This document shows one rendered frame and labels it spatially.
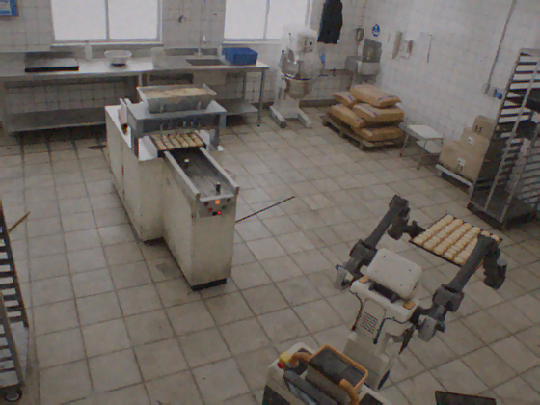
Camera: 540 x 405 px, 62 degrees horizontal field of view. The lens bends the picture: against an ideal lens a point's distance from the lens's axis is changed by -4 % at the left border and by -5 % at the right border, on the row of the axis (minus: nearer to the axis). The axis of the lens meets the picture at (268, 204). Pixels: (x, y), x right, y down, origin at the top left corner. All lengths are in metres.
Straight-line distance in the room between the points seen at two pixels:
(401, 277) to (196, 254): 1.81
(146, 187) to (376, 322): 2.33
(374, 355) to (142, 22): 5.51
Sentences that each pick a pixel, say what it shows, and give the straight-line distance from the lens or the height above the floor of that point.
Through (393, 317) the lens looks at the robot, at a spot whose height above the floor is 1.13.
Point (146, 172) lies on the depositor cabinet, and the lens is 3.76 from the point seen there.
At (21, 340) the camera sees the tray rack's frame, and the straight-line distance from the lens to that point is 3.30.
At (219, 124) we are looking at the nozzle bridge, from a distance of 3.82.
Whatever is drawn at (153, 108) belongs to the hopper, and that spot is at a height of 1.22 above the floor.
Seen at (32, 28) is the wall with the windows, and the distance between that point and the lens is 6.53.
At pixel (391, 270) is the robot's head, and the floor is 1.28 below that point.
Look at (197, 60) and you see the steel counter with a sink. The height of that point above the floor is 0.86.
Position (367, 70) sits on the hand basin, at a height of 0.77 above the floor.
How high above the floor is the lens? 2.43
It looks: 30 degrees down
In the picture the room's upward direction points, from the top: 7 degrees clockwise
